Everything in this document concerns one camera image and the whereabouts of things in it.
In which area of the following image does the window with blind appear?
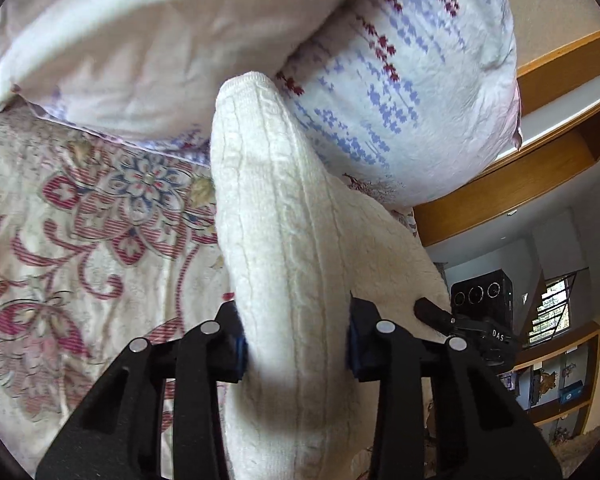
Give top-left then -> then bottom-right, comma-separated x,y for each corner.
521,268 -> 588,349

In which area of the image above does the blue floral pillow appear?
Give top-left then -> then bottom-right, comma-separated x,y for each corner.
276,0 -> 521,210

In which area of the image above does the black speaker box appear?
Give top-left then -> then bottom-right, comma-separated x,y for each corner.
451,270 -> 514,327

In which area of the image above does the pink floral pillow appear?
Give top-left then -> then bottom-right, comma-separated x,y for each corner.
0,0 -> 342,146

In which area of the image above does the wooden headboard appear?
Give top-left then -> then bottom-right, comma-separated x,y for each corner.
415,30 -> 600,247

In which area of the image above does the wooden shelf unit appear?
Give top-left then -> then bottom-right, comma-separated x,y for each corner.
500,321 -> 600,444

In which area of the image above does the floral bedspread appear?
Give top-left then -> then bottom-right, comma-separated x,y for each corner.
0,102 -> 422,480

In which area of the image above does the cream cable-knit sweater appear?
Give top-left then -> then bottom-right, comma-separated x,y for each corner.
211,73 -> 450,479

